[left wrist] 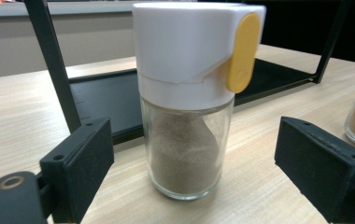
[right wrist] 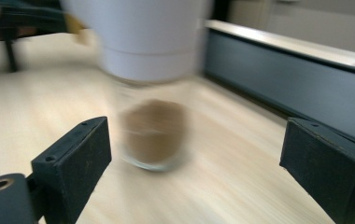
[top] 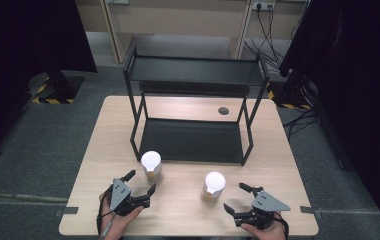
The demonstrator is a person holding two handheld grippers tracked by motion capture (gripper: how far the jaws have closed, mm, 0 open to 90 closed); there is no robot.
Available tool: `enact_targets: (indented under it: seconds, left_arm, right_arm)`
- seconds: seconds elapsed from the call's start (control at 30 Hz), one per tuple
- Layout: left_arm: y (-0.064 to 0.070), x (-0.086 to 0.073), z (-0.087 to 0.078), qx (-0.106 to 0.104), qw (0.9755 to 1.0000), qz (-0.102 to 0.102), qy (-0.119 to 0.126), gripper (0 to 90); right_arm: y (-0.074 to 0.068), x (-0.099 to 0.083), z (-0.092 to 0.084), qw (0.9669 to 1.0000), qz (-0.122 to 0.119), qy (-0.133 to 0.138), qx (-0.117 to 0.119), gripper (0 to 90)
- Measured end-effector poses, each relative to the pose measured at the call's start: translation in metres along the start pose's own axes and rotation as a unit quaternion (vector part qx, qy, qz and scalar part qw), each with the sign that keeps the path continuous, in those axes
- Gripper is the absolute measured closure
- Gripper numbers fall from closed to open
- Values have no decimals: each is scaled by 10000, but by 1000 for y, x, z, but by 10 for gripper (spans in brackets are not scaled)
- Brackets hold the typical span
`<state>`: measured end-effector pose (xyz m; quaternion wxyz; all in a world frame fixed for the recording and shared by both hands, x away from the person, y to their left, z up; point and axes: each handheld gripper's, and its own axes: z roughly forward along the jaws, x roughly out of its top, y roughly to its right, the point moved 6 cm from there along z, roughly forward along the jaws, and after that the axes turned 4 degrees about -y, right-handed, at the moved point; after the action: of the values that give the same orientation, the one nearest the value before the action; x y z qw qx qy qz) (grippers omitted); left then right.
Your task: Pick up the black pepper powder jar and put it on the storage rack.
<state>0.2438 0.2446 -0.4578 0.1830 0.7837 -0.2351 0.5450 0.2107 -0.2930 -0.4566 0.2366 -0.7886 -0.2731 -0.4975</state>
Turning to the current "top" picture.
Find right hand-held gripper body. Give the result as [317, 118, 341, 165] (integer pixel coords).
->
[233, 190, 291, 230]

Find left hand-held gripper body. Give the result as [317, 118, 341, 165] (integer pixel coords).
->
[110, 178, 151, 216]

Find glass jar with white lid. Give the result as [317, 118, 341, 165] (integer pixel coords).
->
[140, 150, 163, 185]
[201, 171, 227, 207]

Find black metal two-tier rack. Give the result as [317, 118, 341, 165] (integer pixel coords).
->
[122, 44, 271, 167]

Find person's right hand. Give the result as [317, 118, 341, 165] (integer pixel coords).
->
[241, 213, 287, 240]

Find person's left hand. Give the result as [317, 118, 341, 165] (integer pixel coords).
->
[98, 193, 145, 240]

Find stand base with striped tape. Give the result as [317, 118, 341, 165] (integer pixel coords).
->
[266, 78, 313, 111]
[27, 71, 86, 105]

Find black curtain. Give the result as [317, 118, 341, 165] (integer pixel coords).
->
[0, 0, 98, 161]
[278, 0, 380, 240]

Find right hand-held gripper cable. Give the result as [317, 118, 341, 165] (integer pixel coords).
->
[272, 211, 290, 240]

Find hand-held gripper cable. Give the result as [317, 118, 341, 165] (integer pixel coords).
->
[96, 186, 116, 240]
[272, 211, 290, 240]

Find left hand-held gripper cable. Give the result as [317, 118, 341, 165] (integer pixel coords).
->
[96, 186, 116, 240]

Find black floor cables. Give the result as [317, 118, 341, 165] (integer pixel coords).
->
[282, 108, 320, 142]

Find black hanging power cables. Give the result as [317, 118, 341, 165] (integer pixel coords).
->
[243, 3, 285, 69]

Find white wall power socket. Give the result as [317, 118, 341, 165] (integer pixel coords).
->
[252, 0, 277, 11]

